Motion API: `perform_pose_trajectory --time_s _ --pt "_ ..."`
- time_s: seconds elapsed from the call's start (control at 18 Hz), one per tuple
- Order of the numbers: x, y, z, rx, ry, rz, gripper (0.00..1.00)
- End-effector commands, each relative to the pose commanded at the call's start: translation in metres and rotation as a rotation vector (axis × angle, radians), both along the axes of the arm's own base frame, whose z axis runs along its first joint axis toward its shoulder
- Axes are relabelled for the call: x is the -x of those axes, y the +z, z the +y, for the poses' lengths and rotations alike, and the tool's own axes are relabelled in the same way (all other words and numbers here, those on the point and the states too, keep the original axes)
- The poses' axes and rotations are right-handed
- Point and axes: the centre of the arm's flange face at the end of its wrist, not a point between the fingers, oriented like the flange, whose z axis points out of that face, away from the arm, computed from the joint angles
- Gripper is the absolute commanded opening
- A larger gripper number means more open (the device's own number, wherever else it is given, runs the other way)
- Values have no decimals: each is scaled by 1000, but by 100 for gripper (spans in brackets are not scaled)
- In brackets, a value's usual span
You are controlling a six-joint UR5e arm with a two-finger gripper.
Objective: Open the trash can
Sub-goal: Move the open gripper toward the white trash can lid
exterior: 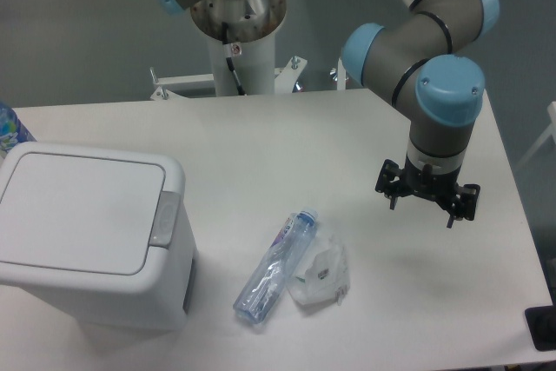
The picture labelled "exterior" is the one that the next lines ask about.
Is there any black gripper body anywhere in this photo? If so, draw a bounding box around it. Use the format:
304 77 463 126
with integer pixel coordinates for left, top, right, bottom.
402 156 460 203

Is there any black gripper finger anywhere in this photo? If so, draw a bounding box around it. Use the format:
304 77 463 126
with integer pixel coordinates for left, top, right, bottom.
375 159 410 210
440 184 480 229

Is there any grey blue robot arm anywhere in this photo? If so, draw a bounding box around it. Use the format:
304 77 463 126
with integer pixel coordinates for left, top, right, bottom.
158 0 500 222

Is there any white trash can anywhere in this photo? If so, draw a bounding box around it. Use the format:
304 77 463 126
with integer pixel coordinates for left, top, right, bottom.
1 142 197 330

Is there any white trash can lid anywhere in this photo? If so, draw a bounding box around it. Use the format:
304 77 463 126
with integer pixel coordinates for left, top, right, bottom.
1 152 165 275

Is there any crumpled clear plastic bag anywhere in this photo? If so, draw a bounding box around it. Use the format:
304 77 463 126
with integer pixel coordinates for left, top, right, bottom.
287 234 351 308

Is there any black device at edge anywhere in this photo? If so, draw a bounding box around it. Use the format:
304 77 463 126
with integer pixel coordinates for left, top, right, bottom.
525 305 555 352

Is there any empty clear plastic bottle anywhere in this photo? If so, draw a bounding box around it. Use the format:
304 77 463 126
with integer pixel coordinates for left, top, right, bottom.
233 208 318 325

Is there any grey lid push button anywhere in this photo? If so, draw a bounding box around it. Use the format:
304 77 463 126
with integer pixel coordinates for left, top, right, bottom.
149 191 182 248

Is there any blue labelled bottle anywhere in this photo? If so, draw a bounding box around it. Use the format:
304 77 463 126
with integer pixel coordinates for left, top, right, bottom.
1 103 36 159

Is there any white frame at right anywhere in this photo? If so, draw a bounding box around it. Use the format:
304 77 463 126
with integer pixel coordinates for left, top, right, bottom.
515 101 555 171

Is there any black pedestal cable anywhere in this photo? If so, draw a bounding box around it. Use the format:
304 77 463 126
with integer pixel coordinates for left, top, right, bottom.
220 20 248 97

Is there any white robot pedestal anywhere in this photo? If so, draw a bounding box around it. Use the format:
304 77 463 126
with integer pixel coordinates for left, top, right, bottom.
149 0 351 102

